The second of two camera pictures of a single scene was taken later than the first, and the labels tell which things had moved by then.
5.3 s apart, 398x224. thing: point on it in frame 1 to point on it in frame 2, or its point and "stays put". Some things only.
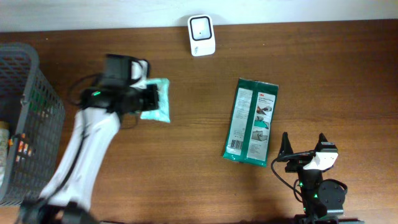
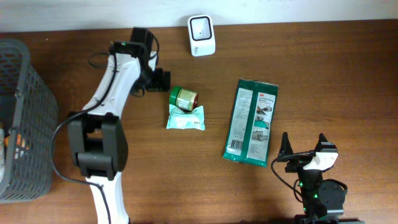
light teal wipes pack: [163, 113] to [193, 120]
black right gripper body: [295, 165] stays put
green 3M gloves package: [250, 122] stays put
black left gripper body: [143, 99] to [156, 81]
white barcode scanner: [202, 37] stays put
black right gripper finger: [321, 139] stays put
